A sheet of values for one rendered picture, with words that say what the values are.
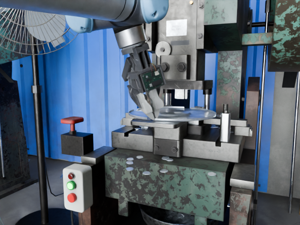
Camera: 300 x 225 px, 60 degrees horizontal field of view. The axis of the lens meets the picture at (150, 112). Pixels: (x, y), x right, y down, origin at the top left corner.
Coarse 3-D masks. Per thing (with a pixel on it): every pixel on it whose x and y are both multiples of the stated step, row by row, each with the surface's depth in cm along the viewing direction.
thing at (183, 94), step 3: (177, 90) 96; (180, 90) 95; (183, 90) 95; (186, 90) 95; (177, 93) 96; (180, 93) 96; (183, 93) 95; (186, 93) 95; (177, 96) 96; (180, 96) 96; (183, 96) 95; (186, 96) 96
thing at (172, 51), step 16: (176, 0) 86; (192, 0) 84; (176, 16) 86; (192, 16) 84; (160, 32) 89; (176, 32) 87; (192, 32) 85; (160, 48) 88; (176, 48) 88; (192, 48) 86; (160, 64) 87; (176, 64) 85; (192, 64) 86; (176, 80) 89; (192, 80) 87
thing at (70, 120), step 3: (69, 117) 91; (72, 117) 92; (75, 117) 91; (78, 117) 92; (81, 117) 92; (63, 120) 88; (66, 120) 88; (69, 120) 87; (72, 120) 87; (75, 120) 88; (78, 120) 89; (81, 120) 91; (63, 123) 88; (66, 123) 88; (69, 123) 87; (72, 123) 87; (75, 123) 88; (72, 126) 91; (72, 129) 91
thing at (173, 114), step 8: (136, 112) 89; (160, 112) 85; (168, 112) 85; (176, 112) 85; (184, 112) 85; (192, 112) 89; (200, 112) 89; (208, 112) 89; (152, 120) 75; (160, 120) 74; (168, 120) 73; (176, 120) 73; (184, 120) 73; (192, 120) 74; (200, 120) 75
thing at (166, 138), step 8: (136, 120) 75; (144, 120) 75; (160, 128) 84; (168, 128) 70; (176, 128) 70; (184, 128) 85; (160, 136) 84; (168, 136) 83; (176, 136) 82; (184, 136) 85; (160, 144) 84; (168, 144) 83; (176, 144) 82; (160, 152) 85; (168, 152) 84; (176, 152) 82
